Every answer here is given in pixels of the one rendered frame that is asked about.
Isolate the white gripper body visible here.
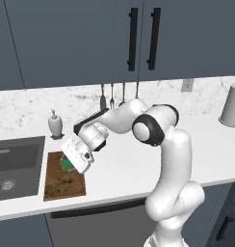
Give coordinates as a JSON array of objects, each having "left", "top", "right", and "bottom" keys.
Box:
[{"left": 60, "top": 137, "right": 95, "bottom": 175}]

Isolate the green sponge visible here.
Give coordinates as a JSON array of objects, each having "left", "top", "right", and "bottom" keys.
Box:
[{"left": 60, "top": 153, "right": 76, "bottom": 171}]

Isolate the brown wooden cutting board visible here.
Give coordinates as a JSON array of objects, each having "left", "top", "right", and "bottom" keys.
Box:
[{"left": 42, "top": 151, "right": 88, "bottom": 203}]

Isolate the white soap dispenser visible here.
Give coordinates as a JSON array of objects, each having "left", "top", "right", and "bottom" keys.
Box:
[{"left": 47, "top": 108, "right": 65, "bottom": 141}]

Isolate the hanging dark spatula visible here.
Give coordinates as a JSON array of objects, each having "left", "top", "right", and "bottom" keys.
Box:
[{"left": 99, "top": 84, "right": 108, "bottom": 111}]

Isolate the dark grey sink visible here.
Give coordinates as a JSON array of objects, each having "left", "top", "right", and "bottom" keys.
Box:
[{"left": 0, "top": 135, "right": 46, "bottom": 203}]

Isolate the hanging metal fork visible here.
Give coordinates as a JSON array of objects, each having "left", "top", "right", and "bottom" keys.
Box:
[{"left": 109, "top": 83, "right": 117, "bottom": 110}]

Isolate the hanging dark ladle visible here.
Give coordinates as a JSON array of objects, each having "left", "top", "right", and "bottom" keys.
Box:
[{"left": 117, "top": 82, "right": 127, "bottom": 107}]

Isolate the grey dishwasher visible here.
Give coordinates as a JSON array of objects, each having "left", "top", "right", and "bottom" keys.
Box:
[{"left": 45, "top": 197, "right": 157, "bottom": 247}]

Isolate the hanging metal utensil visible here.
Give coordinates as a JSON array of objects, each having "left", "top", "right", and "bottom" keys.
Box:
[{"left": 134, "top": 80, "right": 141, "bottom": 100}]

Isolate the dark blue base cupboard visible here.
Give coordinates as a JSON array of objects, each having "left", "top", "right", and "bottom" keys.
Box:
[{"left": 0, "top": 213, "right": 55, "bottom": 247}]

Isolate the dark blue wide cupboard door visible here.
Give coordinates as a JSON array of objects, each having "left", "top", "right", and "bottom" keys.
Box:
[{"left": 3, "top": 0, "right": 144, "bottom": 90}]

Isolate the dark blue narrow cupboard door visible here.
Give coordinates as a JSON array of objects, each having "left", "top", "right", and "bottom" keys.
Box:
[{"left": 0, "top": 0, "right": 26, "bottom": 92}]

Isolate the dark blue base cupboard door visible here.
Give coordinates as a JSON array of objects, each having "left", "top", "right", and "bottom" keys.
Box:
[{"left": 181, "top": 182, "right": 235, "bottom": 247}]

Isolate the white paper towel roll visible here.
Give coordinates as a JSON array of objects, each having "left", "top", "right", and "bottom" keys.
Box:
[{"left": 218, "top": 82, "right": 235, "bottom": 128}]

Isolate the black dishwasher handle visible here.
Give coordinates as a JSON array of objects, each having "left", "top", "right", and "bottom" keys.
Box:
[{"left": 49, "top": 198, "right": 148, "bottom": 220}]

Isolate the grey wall socket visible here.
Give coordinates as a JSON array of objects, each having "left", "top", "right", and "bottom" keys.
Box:
[{"left": 181, "top": 78, "right": 195, "bottom": 94}]

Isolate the black base cupboard handle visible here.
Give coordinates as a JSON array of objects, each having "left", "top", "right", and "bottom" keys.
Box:
[{"left": 215, "top": 215, "right": 235, "bottom": 243}]

